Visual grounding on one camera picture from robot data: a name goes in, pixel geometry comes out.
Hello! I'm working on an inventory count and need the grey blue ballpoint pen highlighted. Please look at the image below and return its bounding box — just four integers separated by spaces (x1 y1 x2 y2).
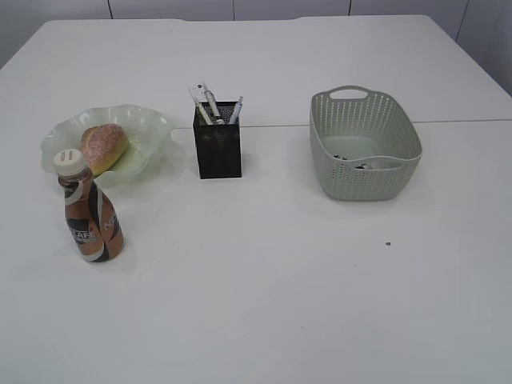
229 96 243 125

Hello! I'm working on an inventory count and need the white cream ballpoint pen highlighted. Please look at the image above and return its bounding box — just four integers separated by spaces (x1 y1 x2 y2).
195 102 213 125

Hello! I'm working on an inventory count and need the large paper ball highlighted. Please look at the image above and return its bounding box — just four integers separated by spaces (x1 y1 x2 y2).
355 159 390 170

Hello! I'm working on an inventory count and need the black mesh pen holder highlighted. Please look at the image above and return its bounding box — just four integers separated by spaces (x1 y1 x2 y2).
193 101 242 179

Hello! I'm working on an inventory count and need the sugared bread bun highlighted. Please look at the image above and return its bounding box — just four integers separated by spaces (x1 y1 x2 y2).
80 123 129 176

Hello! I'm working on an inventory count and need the green wavy glass plate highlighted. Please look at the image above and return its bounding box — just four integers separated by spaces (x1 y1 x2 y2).
40 104 174 188

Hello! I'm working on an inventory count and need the clear plastic ruler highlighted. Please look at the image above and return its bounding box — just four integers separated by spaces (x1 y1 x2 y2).
189 82 210 105

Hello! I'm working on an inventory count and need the white grey ballpoint pen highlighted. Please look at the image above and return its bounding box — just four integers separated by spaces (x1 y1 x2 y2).
204 86 224 124

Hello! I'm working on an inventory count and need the brown Nescafe coffee bottle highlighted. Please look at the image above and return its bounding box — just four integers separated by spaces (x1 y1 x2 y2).
54 149 124 263

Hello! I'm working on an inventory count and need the pale green plastic basket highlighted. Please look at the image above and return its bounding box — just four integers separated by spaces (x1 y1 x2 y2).
310 86 422 202

